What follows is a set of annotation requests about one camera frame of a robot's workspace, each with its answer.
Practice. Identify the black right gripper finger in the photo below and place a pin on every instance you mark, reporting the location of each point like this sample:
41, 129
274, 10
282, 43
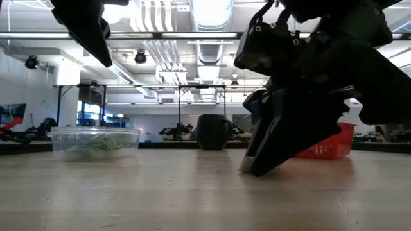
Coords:
298, 128
258, 109

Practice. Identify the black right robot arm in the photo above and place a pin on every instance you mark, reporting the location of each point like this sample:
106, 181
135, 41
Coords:
337, 9

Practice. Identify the red robot arm link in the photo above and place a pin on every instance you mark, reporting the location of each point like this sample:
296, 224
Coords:
11, 123

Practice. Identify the red plastic basket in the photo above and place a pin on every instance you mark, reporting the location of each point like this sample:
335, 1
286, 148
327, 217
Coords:
334, 147

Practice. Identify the black ceiling spotlight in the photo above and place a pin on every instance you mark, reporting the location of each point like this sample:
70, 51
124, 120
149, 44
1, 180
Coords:
32, 62
140, 57

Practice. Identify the dark mug green inside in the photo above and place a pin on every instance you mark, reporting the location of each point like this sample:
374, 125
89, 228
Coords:
212, 131

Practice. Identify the background robot station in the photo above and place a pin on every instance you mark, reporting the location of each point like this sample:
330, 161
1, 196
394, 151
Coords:
176, 131

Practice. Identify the clear plastic container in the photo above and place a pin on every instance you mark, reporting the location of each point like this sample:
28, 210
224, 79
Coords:
57, 141

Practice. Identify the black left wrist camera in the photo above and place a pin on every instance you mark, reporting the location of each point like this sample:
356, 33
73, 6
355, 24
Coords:
115, 2

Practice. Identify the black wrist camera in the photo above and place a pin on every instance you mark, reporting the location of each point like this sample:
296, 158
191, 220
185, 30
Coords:
115, 2
266, 51

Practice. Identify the black overhead frame beam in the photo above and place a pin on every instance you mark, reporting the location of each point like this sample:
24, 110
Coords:
157, 35

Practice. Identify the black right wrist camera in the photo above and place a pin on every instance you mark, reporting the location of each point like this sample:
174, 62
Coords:
266, 51

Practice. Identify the black background rig frame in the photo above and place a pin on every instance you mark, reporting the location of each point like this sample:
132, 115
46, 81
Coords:
59, 106
202, 86

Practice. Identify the silver ventilation duct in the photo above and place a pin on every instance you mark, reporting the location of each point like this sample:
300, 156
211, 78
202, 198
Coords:
210, 48

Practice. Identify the dark wall monitor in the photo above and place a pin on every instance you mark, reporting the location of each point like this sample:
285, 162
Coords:
13, 110

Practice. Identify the black aluminium table frame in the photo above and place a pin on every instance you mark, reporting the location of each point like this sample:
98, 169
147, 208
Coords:
19, 148

